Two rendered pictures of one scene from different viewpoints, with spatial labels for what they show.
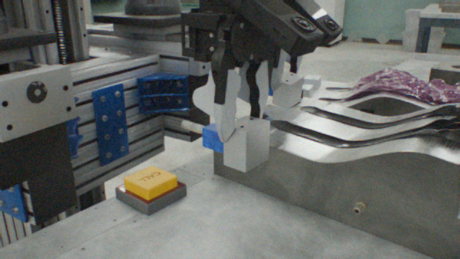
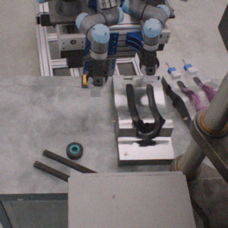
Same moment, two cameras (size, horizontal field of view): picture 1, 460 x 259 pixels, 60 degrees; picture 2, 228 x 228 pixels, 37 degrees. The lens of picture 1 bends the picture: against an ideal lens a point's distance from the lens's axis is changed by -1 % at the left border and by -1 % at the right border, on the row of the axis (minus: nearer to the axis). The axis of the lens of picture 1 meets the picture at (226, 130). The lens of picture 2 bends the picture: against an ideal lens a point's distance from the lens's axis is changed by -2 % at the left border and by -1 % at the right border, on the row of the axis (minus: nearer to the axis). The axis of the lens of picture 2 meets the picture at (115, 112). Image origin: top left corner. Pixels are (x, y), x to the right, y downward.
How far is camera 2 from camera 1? 142 cm
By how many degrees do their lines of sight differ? 43
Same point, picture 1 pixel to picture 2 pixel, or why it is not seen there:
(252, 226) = (96, 107)
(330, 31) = (147, 73)
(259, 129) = (95, 90)
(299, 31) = (94, 82)
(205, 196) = not seen: hidden behind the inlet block
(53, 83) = (79, 40)
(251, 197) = (108, 100)
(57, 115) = (78, 47)
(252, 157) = (93, 95)
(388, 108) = (181, 103)
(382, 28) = not seen: outside the picture
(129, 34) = not seen: hidden behind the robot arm
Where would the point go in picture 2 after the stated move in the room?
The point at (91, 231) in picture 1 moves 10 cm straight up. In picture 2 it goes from (67, 83) to (67, 71)
